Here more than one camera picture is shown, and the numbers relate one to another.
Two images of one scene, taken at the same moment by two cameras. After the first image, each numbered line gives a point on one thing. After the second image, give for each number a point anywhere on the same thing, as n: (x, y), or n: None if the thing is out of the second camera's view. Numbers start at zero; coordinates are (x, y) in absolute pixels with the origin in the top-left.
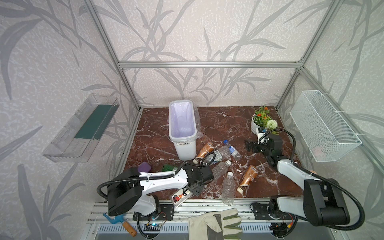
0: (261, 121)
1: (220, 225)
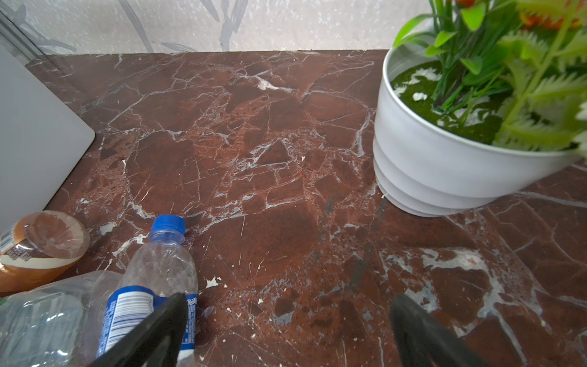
0: (479, 101)
1: None
